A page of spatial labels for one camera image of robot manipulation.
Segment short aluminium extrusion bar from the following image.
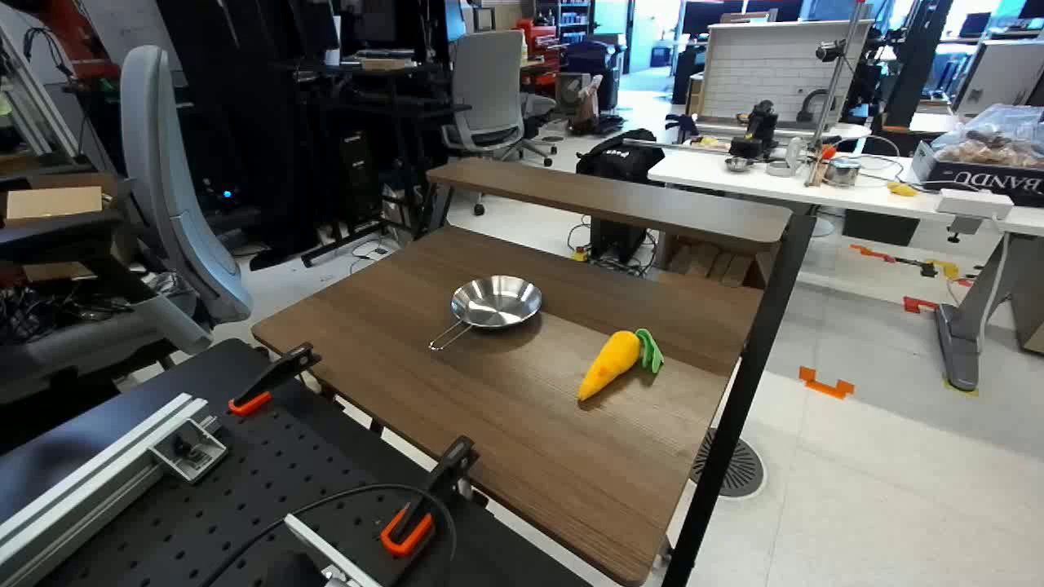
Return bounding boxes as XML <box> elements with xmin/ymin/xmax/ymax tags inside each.
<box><xmin>281</xmin><ymin>511</ymin><xmax>384</xmax><ymax>587</ymax></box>

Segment round metal floor drain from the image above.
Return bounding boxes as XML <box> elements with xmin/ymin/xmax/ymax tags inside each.
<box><xmin>713</xmin><ymin>437</ymin><xmax>768</xmax><ymax>502</ymax></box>

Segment black desktop device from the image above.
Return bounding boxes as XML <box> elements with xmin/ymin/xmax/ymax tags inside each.
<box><xmin>725</xmin><ymin>97</ymin><xmax>779</xmax><ymax>170</ymax></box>

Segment black perforated breadboard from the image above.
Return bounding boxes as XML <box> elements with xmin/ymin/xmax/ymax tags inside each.
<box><xmin>0</xmin><ymin>337</ymin><xmax>596</xmax><ymax>587</ymax></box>

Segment brown cardboard boxes under shelf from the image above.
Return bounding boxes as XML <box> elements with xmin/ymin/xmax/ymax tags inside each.
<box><xmin>663</xmin><ymin>239</ymin><xmax>763</xmax><ymax>288</ymax></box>

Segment silver metal bowl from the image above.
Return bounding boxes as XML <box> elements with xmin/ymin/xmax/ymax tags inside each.
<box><xmin>423</xmin><ymin>272</ymin><xmax>543</xmax><ymax>357</ymax></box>

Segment grey high-back office chair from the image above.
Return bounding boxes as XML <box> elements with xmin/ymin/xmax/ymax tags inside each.
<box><xmin>113</xmin><ymin>42</ymin><xmax>254</xmax><ymax>328</ymax></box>

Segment black metal table leg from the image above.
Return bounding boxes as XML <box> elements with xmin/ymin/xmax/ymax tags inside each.
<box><xmin>663</xmin><ymin>206</ymin><xmax>823</xmax><ymax>587</ymax></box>

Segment white office desk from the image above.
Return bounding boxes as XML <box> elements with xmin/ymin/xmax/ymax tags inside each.
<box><xmin>646</xmin><ymin>135</ymin><xmax>1044</xmax><ymax>240</ymax></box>

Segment computer monitor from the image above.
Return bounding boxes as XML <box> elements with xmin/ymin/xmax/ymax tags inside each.
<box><xmin>952</xmin><ymin>35</ymin><xmax>1044</xmax><ymax>116</ymax></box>

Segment white mesh office chair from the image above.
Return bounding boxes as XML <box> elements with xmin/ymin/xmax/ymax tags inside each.
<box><xmin>438</xmin><ymin>29</ymin><xmax>559</xmax><ymax>165</ymax></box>

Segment black clamp with orange grip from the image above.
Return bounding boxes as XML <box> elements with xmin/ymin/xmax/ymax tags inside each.
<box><xmin>224</xmin><ymin>338</ymin><xmax>324</xmax><ymax>421</ymax></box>
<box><xmin>376</xmin><ymin>434</ymin><xmax>484</xmax><ymax>563</ymax></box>

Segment flat light wooden board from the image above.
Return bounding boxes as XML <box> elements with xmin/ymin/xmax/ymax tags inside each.
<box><xmin>0</xmin><ymin>183</ymin><xmax>107</xmax><ymax>226</ymax></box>

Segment brown wooden shelf board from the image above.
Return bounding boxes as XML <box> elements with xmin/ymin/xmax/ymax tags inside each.
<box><xmin>423</xmin><ymin>154</ymin><xmax>797</xmax><ymax>253</ymax></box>

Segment black backpack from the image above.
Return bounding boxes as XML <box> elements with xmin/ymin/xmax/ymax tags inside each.
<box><xmin>571</xmin><ymin>127</ymin><xmax>667</xmax><ymax>272</ymax></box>

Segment white board panel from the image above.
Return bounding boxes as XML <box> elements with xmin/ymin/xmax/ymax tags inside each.
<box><xmin>694</xmin><ymin>17</ymin><xmax>874</xmax><ymax>127</ymax></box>

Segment thin black cable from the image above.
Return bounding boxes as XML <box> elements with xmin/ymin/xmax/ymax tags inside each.
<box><xmin>200</xmin><ymin>483</ymin><xmax>464</xmax><ymax>587</ymax></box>

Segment yellow plush carrot toy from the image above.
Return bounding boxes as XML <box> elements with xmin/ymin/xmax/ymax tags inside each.
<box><xmin>573</xmin><ymin>325</ymin><xmax>667</xmax><ymax>404</ymax></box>

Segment black printed cardboard box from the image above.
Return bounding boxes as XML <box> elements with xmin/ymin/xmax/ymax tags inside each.
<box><xmin>910</xmin><ymin>139</ymin><xmax>1044</xmax><ymax>208</ymax></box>

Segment clear plastic bag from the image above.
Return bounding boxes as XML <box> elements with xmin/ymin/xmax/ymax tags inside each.
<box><xmin>933</xmin><ymin>102</ymin><xmax>1044</xmax><ymax>173</ymax></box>

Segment small aluminium corner bracket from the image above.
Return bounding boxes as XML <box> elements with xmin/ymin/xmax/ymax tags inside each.
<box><xmin>149</xmin><ymin>418</ymin><xmax>231</xmax><ymax>486</ymax></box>

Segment grey desk leg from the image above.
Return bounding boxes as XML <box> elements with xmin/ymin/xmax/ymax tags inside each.
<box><xmin>933</xmin><ymin>231</ymin><xmax>1022</xmax><ymax>394</ymax></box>

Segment long aluminium extrusion rail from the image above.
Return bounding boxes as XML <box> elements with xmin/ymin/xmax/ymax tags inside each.
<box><xmin>0</xmin><ymin>387</ymin><xmax>211</xmax><ymax>587</ymax></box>

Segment dark metal storage rack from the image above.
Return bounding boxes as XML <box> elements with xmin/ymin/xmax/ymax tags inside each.
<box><xmin>0</xmin><ymin>139</ymin><xmax>207</xmax><ymax>437</ymax></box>

